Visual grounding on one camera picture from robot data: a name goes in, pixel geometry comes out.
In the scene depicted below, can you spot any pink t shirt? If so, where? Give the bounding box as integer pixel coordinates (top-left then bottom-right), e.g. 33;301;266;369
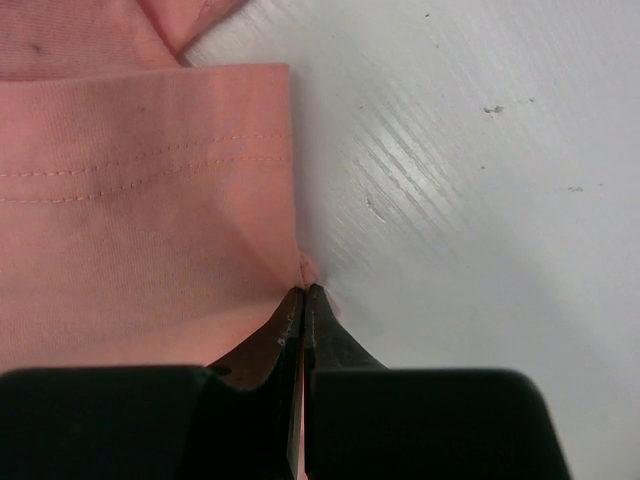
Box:
1;1;317;378

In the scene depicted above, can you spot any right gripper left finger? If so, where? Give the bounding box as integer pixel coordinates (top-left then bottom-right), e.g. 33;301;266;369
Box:
1;289;304;479

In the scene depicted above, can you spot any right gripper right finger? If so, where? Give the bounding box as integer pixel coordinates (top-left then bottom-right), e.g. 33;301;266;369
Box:
304;285;570;479

